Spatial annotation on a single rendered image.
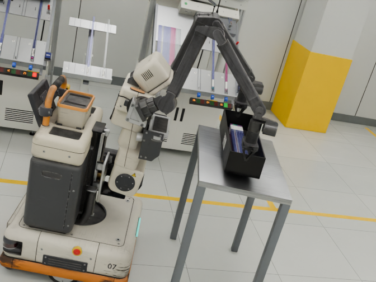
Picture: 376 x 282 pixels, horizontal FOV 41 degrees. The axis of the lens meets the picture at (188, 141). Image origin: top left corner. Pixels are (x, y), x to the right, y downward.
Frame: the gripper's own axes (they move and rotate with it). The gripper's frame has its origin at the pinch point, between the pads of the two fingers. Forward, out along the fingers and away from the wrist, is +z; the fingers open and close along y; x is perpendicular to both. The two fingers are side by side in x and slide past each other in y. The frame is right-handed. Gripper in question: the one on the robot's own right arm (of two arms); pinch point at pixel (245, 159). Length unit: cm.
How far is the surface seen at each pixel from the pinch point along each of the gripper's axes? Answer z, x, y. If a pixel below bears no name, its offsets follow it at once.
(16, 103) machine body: 61, 154, 158
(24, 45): 8, 146, 138
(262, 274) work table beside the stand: 58, -23, -6
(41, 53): 11, 133, 138
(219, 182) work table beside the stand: 12.4, 9.8, -3.9
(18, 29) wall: 43, 205, 316
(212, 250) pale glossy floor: 92, -7, 56
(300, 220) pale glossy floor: 94, -79, 118
